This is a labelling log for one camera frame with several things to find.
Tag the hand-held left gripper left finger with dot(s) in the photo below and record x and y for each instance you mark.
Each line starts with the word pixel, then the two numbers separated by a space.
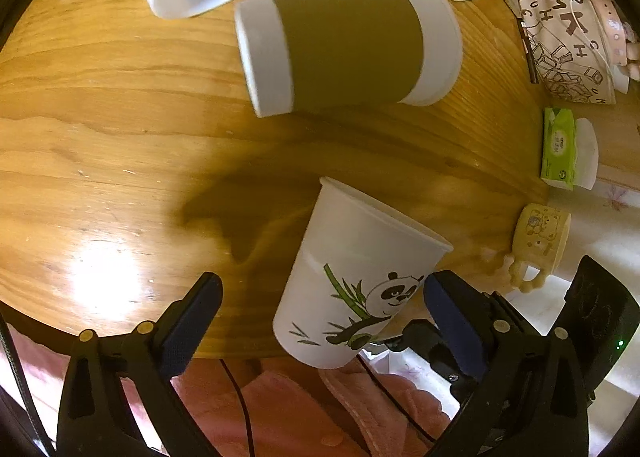
pixel 186 324

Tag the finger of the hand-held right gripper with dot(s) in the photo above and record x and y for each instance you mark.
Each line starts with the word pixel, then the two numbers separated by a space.
pixel 419 336

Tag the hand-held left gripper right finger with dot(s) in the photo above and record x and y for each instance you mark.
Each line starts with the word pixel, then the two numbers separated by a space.
pixel 455 322

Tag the white panda print cup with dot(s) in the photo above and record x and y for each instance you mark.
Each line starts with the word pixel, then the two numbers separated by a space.
pixel 350 257

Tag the white cup with olive sleeve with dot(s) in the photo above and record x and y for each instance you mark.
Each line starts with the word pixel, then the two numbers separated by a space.
pixel 350 44

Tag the yellow bear mug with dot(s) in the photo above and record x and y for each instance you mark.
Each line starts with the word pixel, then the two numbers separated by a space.
pixel 542 232

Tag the pink fleece cloth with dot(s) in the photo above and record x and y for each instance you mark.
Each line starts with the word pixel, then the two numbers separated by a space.
pixel 290 412

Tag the green tissue packet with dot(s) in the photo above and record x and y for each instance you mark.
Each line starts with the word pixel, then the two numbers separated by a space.
pixel 557 147

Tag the letter print cloth pouch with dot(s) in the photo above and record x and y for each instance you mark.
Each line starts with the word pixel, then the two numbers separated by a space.
pixel 562 52

